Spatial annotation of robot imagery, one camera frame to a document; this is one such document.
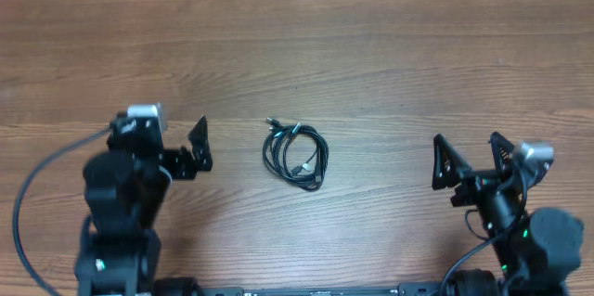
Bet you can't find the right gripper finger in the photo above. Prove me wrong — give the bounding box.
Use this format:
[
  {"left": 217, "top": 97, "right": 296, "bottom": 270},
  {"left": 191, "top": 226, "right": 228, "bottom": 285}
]
[
  {"left": 432, "top": 134, "right": 471, "bottom": 190},
  {"left": 489, "top": 132, "right": 515, "bottom": 176}
]

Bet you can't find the thick black usb cable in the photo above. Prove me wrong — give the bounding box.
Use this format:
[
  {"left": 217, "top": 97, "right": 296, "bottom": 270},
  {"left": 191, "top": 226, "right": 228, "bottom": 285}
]
[{"left": 262, "top": 122, "right": 330, "bottom": 193}]

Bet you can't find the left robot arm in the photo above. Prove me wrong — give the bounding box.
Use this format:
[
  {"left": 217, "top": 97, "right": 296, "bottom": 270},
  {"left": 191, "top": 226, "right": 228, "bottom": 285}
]
[{"left": 74, "top": 113, "right": 213, "bottom": 295}]

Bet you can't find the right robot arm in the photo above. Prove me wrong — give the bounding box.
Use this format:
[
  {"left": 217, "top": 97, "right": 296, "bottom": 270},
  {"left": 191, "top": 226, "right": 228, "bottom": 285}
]
[{"left": 432, "top": 132, "right": 585, "bottom": 295}]

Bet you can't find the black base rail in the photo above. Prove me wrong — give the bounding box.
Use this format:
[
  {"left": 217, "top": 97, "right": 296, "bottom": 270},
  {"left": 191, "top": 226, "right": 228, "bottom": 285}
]
[{"left": 152, "top": 277, "right": 446, "bottom": 296}]

